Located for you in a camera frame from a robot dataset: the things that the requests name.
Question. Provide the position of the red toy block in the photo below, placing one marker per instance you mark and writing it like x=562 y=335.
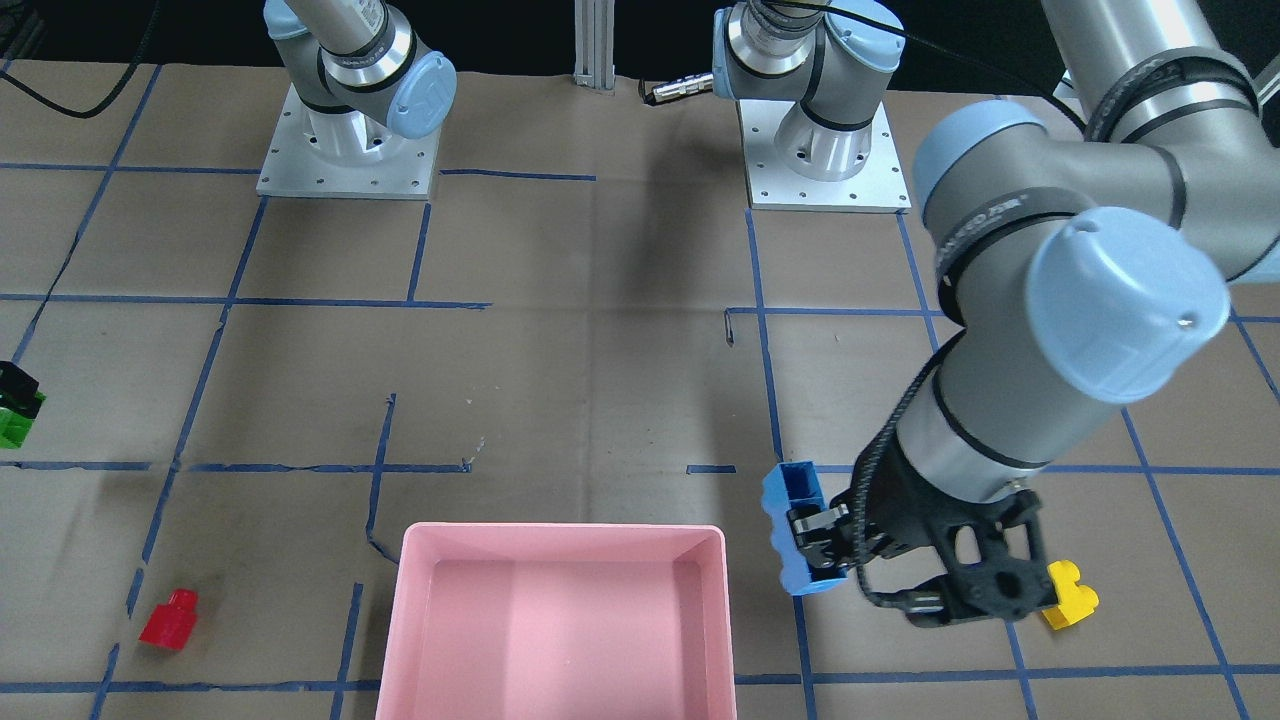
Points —
x=172 y=623

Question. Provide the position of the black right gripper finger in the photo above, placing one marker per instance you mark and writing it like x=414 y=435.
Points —
x=19 y=390

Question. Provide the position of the pink plastic box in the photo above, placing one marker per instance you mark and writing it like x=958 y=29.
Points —
x=559 y=621

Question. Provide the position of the yellow toy block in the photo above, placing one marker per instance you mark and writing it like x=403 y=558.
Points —
x=1075 y=600

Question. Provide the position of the blue toy block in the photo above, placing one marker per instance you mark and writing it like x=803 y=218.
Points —
x=808 y=533

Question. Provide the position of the green toy block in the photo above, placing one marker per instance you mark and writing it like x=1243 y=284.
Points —
x=17 y=419

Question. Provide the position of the aluminium frame post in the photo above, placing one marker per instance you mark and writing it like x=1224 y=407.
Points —
x=594 y=45

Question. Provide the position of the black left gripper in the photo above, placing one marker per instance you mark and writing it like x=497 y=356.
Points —
x=908 y=520

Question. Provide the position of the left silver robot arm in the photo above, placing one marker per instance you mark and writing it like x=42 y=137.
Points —
x=1081 y=275

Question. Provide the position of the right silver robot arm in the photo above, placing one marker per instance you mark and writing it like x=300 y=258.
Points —
x=362 y=59

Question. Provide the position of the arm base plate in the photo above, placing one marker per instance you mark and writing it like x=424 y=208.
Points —
x=792 y=164
x=315 y=155

